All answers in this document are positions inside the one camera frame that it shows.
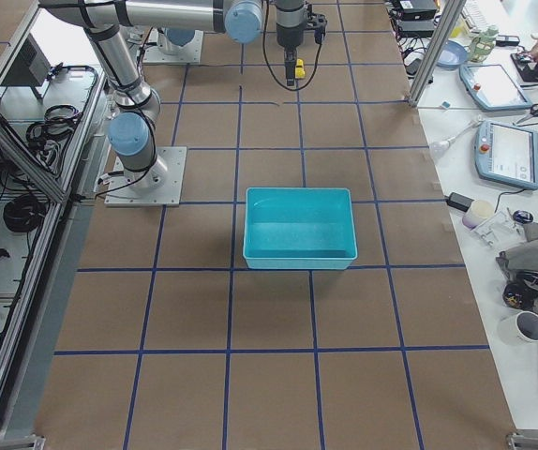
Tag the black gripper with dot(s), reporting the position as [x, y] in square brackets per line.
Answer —
[289, 38]

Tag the yellow beetle toy car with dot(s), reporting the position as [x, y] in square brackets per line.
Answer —
[300, 71]

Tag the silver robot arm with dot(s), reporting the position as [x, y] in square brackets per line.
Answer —
[131, 133]
[174, 36]

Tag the black electronics box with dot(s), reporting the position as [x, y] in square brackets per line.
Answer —
[413, 18]

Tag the blue plate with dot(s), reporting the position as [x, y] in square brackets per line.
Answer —
[452, 56]

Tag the turquoise plastic bin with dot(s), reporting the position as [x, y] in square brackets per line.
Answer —
[305, 228]

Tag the white light bulb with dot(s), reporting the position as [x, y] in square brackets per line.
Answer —
[439, 148]

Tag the green white cup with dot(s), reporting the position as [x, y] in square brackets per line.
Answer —
[482, 45]

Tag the upper teach pendant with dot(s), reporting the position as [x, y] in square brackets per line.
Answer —
[492, 88]

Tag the teach pendant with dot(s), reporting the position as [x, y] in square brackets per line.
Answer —
[507, 154]
[492, 88]

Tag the black power adapter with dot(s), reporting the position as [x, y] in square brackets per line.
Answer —
[459, 202]

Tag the lower teach pendant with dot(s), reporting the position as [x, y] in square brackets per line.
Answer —
[507, 154]

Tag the lavender white cup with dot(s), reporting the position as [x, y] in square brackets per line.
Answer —
[478, 212]

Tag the grey electronics box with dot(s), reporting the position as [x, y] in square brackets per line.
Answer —
[30, 69]

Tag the black dark mug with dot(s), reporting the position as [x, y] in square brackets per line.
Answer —
[519, 296]

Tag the white mug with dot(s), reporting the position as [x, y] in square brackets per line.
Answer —
[519, 329]

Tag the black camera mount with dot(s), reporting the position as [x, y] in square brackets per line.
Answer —
[316, 23]

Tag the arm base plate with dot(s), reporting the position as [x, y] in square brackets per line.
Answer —
[174, 55]
[162, 185]

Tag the aluminium frame post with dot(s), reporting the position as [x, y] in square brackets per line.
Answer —
[450, 13]

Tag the black handled scissors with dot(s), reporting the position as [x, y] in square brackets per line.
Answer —
[533, 112]

